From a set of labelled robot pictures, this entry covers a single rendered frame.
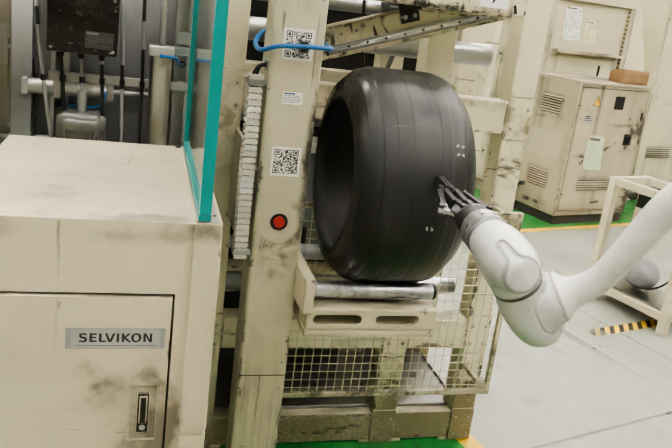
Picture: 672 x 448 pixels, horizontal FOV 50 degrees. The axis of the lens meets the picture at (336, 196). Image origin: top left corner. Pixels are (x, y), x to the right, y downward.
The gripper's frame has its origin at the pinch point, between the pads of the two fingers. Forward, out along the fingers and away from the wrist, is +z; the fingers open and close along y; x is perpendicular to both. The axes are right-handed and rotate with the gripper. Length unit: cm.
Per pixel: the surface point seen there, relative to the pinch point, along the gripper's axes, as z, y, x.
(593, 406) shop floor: 83, -136, 137
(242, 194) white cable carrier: 23, 43, 15
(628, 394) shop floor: 92, -162, 138
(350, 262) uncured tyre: 9.6, 15.9, 25.9
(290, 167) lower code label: 22.9, 31.8, 6.5
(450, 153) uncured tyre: 7.0, -2.9, -5.9
